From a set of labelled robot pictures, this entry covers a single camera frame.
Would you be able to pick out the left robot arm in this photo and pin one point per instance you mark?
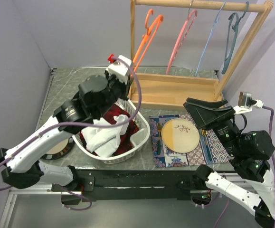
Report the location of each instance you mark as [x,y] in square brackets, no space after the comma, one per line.
[95,96]

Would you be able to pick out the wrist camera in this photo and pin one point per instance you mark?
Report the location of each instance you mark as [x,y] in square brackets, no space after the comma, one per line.
[246,103]
[117,68]

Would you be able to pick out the white cloth garment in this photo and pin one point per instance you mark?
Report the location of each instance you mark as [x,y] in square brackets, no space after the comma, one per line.
[103,141]

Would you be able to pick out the wooden clothes rack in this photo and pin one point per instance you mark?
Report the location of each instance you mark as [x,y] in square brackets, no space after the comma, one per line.
[170,92]

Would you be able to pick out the white plastic laundry basket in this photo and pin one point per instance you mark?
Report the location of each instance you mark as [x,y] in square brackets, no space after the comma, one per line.
[138,140]

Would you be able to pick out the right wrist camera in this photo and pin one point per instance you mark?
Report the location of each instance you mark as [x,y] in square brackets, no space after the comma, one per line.
[246,103]

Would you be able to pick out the cream yellow plate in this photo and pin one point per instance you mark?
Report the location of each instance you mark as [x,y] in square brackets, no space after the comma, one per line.
[180,135]

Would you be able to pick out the red polka dot garment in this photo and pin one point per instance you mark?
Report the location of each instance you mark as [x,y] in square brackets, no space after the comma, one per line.
[134,127]

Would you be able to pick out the orange hanger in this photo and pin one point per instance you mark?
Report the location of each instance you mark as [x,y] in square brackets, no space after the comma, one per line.
[147,38]

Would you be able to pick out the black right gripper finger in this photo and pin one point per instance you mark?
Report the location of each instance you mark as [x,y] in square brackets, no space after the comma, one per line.
[196,111]
[206,104]

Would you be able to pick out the gold fork green handle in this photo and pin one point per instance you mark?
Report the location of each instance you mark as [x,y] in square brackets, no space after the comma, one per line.
[159,128]

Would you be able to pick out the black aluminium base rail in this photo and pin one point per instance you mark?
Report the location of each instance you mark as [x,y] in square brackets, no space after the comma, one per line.
[137,184]

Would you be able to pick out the light blue wire hanger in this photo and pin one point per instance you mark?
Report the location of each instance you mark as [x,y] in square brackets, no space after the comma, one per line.
[215,22]

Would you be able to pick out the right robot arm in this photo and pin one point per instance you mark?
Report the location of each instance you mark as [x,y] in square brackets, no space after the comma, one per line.
[249,152]

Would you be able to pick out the red plaid skirt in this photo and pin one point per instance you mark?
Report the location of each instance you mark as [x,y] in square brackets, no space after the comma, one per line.
[115,115]

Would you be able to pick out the pink hanger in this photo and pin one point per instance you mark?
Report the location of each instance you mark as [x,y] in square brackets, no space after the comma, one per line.
[181,37]

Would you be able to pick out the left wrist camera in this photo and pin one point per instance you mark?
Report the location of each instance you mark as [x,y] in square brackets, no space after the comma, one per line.
[117,68]

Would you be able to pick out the teal blue hanger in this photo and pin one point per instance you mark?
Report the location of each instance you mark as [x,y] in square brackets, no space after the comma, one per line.
[233,26]

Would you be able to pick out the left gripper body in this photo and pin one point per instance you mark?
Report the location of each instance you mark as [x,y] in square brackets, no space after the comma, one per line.
[117,89]

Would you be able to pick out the dark rimmed brown plate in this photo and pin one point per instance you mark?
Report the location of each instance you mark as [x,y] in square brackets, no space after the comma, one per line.
[60,150]

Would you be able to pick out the gold spoon green handle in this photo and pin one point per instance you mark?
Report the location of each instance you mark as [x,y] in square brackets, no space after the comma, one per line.
[204,136]

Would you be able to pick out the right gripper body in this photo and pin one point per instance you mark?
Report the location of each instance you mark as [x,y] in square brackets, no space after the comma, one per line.
[224,130]

